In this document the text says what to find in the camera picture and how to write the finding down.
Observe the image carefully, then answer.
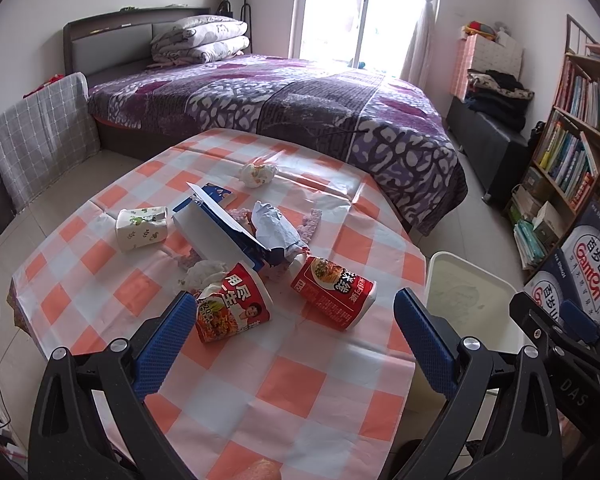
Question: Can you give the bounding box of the orange checkered tablecloth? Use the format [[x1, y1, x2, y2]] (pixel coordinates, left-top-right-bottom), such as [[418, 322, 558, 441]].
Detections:
[[10, 129, 426, 479]]

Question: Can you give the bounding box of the crumpled paper ball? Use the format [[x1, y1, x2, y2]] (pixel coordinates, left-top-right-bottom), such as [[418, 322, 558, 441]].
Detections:
[[239, 162, 277, 188]]

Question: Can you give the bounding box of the blue white carton box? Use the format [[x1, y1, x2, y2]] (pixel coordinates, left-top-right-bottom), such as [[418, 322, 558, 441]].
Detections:
[[172, 182, 266, 272]]

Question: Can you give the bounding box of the crumpled white tissue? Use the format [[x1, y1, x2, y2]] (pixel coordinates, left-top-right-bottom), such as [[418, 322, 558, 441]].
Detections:
[[178, 260, 228, 292]]

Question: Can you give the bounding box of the lower Ganten water box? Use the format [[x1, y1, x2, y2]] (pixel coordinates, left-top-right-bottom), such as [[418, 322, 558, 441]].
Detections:
[[524, 248, 579, 327]]

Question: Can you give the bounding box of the pink lace strip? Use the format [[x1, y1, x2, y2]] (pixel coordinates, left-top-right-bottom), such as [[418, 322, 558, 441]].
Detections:
[[297, 209, 322, 245]]

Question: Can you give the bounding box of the ganten water box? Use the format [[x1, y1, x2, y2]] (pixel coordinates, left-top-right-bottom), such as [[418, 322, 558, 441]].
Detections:
[[524, 248, 579, 327], [560, 200, 600, 324]]

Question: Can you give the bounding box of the crumpled white blue paper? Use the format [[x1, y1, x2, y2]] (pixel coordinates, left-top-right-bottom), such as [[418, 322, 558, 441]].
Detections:
[[251, 200, 309, 266]]

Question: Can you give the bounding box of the folded floral quilt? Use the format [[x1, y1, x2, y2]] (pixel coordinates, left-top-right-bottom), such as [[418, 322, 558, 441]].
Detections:
[[150, 14, 250, 67]]

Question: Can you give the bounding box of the window frame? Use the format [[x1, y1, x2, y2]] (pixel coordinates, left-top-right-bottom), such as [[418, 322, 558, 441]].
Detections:
[[291, 0, 425, 76]]

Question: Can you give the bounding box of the red instant noodle cup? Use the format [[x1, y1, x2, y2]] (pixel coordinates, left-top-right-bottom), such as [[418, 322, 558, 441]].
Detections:
[[289, 254, 377, 330]]

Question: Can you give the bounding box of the upper Ganten water box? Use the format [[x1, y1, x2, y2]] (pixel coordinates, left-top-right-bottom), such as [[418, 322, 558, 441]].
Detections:
[[560, 200, 600, 324]]

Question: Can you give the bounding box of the torn red noodle cup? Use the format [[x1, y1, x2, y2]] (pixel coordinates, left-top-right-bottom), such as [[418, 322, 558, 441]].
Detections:
[[195, 262, 273, 344]]

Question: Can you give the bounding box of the pile of clothes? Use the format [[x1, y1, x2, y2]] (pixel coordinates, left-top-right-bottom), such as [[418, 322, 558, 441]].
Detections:
[[464, 68, 534, 133]]

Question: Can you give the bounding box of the white trash bin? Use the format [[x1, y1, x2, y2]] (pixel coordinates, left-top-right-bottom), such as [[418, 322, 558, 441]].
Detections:
[[406, 250, 528, 413]]

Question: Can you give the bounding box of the white green paper cup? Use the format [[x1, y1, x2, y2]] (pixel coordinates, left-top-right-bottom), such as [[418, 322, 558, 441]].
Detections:
[[116, 207, 169, 252]]

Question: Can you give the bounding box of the purple patterned bedspread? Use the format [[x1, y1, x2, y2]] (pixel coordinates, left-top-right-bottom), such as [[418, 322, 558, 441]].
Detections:
[[88, 55, 468, 235]]

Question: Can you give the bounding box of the pink white drawer cabinet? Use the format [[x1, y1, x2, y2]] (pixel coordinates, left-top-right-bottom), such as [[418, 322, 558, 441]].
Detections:
[[450, 32, 524, 101]]

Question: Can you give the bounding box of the wooden bookshelf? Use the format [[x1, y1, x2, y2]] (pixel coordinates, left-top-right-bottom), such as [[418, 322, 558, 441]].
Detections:
[[506, 16, 600, 278]]

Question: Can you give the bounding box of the black storage bench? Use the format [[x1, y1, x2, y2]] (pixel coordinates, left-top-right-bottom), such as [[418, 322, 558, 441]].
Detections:
[[446, 96, 531, 210]]

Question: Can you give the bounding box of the white curtain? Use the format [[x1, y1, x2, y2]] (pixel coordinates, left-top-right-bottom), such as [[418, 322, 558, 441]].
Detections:
[[401, 0, 439, 88]]

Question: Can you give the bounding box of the dark bed headboard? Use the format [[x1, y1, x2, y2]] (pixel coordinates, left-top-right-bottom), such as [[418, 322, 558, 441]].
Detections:
[[62, 6, 210, 76]]

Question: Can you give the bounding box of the grey plaid covered furniture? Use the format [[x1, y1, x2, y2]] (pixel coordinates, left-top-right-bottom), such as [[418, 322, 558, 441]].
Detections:
[[0, 72, 100, 210]]

